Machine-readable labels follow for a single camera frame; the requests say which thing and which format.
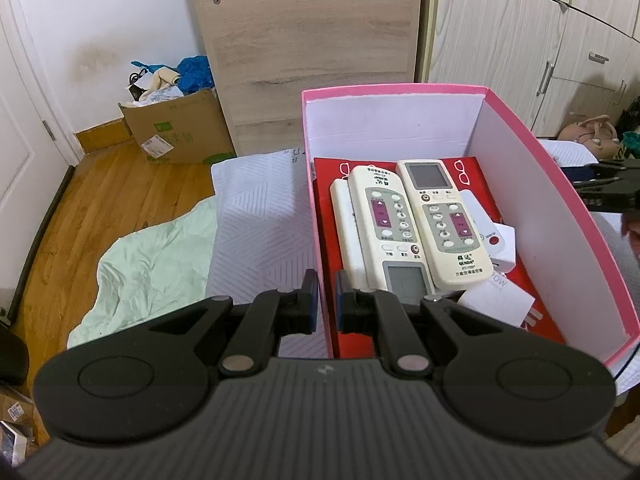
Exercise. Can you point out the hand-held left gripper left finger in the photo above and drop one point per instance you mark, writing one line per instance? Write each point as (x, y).
(311, 305)

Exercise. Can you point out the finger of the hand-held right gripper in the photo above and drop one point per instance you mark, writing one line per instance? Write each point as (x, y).
(612, 175)
(615, 201)

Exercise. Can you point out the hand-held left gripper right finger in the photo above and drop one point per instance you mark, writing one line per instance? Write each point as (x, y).
(341, 305)

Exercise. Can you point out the cream air conditioner remote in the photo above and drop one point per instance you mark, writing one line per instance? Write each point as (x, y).
(385, 260)
(445, 255)
(345, 240)

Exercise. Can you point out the pink cardboard box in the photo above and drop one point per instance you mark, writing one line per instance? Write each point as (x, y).
(550, 210)

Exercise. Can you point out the small white red-button remote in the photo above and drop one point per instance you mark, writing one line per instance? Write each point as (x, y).
(484, 220)

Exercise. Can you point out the large white power adapter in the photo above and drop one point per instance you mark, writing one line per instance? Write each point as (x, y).
(495, 302)

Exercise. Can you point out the person's right hand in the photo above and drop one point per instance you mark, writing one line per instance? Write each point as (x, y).
(632, 237)

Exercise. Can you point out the teal cloth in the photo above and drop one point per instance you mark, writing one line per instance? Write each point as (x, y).
(632, 142)

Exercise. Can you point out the tan handbag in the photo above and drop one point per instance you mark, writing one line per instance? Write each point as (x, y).
(585, 132)

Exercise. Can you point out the light patterned bedsheet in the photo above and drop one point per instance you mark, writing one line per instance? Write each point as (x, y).
(260, 220)

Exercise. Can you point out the red printed flat box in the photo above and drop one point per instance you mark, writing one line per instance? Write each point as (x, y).
(547, 332)

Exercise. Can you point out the pale green cloth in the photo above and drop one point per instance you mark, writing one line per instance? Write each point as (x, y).
(150, 270)

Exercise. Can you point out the pale wooden wardrobe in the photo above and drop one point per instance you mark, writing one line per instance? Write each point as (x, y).
(490, 35)

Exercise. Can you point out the brown cardboard box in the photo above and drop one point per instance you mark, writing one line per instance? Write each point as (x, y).
(185, 130)

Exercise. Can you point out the wooden cabinet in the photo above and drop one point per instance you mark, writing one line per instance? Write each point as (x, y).
(300, 60)

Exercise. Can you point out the blue plastic bag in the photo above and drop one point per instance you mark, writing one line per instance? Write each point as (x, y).
(196, 74)

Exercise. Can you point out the beige cloth bundle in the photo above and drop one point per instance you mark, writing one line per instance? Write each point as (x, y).
(165, 79)

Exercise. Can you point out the black door draft strip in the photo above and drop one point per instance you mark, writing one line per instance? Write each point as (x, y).
(45, 230)

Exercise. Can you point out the black trash bin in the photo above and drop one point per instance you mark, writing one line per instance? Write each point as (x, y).
(10, 360)

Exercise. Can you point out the cardboard parcel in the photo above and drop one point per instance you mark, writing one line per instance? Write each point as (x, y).
(15, 410)

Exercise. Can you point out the white door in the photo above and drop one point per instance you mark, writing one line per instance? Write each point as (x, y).
(20, 160)

